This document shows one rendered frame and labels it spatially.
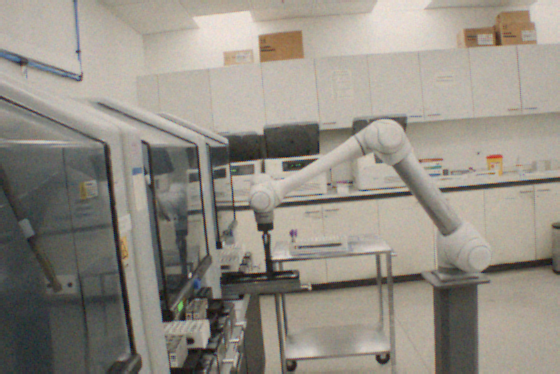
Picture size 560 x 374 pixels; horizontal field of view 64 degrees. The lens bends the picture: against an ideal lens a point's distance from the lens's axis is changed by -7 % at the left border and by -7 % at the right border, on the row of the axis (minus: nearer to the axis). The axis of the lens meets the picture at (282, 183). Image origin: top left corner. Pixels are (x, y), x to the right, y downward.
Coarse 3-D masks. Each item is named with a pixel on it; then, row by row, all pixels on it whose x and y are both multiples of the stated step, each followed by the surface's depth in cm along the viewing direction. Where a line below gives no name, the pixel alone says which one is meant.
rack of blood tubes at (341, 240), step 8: (304, 240) 244; (312, 240) 242; (320, 240) 240; (328, 240) 240; (336, 240) 239; (344, 240) 239; (304, 248) 242; (312, 248) 240; (320, 248) 240; (328, 248) 240; (336, 248) 239
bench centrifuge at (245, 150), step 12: (240, 132) 446; (252, 132) 445; (228, 144) 459; (240, 144) 459; (252, 144) 461; (240, 156) 479; (252, 156) 479; (240, 168) 438; (252, 168) 437; (264, 168) 482; (240, 180) 435; (240, 192) 436
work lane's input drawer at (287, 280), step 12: (228, 276) 213; (240, 276) 213; (252, 276) 212; (264, 276) 211; (276, 276) 209; (288, 276) 208; (300, 276) 203; (228, 288) 202; (240, 288) 202; (252, 288) 201; (264, 288) 201; (276, 288) 201; (288, 288) 201; (300, 288) 201
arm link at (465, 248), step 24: (384, 120) 186; (384, 144) 181; (408, 144) 187; (408, 168) 188; (432, 192) 189; (432, 216) 192; (456, 216) 191; (456, 240) 188; (480, 240) 186; (456, 264) 193; (480, 264) 184
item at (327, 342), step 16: (288, 240) 279; (352, 240) 263; (368, 240) 258; (288, 256) 238; (304, 256) 235; (320, 256) 234; (336, 256) 234; (352, 256) 233; (288, 336) 270; (304, 336) 268; (320, 336) 266; (336, 336) 264; (352, 336) 261; (368, 336) 259; (384, 336) 256; (288, 352) 248; (304, 352) 246; (320, 352) 244; (336, 352) 243; (352, 352) 240; (368, 352) 239; (384, 352) 238; (288, 368) 284
